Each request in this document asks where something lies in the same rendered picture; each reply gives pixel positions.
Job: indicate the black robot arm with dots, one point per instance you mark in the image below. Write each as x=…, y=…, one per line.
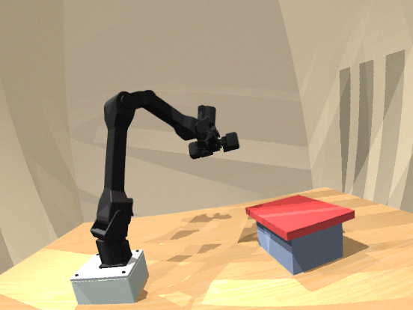
x=114, y=211

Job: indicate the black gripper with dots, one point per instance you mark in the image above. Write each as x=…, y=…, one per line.
x=229, y=142

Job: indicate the red lid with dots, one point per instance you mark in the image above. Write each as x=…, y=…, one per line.
x=298, y=216

